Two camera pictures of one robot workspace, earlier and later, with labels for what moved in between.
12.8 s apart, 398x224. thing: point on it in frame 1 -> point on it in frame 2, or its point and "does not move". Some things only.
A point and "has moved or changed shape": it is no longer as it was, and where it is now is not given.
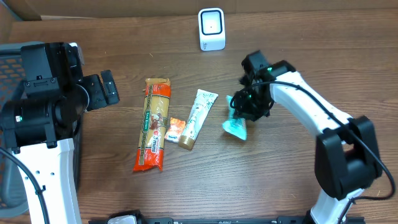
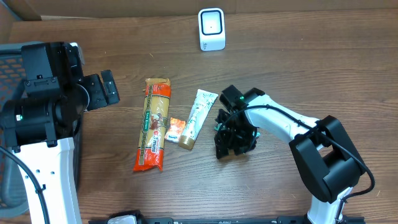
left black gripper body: (109, 88) does not move
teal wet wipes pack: (236, 126) has moved or changed shape
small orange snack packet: (175, 130) does not move
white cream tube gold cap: (198, 115) does not move
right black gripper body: (256, 105) -> (242, 139)
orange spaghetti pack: (157, 99) does not move
